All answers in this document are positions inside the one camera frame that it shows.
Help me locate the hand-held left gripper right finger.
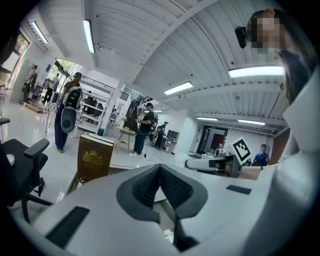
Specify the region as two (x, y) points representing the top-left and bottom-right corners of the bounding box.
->
(154, 164), (266, 253)

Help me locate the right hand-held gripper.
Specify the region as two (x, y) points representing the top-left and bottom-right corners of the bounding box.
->
(184, 135), (252, 179)

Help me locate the person's white shirt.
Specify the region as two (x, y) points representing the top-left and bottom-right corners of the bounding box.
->
(239, 66), (320, 251)

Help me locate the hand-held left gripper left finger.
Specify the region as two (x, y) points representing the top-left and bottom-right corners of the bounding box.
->
(31, 164), (179, 254)

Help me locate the black head-worn camera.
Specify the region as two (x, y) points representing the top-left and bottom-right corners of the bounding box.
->
(234, 25), (249, 50)

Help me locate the dark staircase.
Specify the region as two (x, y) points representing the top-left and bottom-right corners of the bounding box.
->
(123, 94), (154, 131)

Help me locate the black office chair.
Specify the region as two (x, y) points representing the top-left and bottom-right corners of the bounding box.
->
(0, 117), (55, 224)

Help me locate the round wooden table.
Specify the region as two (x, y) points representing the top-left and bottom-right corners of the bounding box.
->
(115, 126), (137, 154)

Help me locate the white metal shelf rack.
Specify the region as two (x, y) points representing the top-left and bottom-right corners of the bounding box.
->
(79, 75), (116, 134)

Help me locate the person's head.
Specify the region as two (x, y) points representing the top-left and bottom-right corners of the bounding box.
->
(246, 8), (285, 55)

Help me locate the brown box with gold print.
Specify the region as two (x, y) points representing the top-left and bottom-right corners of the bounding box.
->
(76, 133), (116, 183)

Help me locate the black framed glass door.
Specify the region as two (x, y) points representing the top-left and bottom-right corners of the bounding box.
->
(195, 125), (229, 155)

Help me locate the person's right forearm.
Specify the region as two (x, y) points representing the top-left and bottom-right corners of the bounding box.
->
(240, 163), (279, 181)

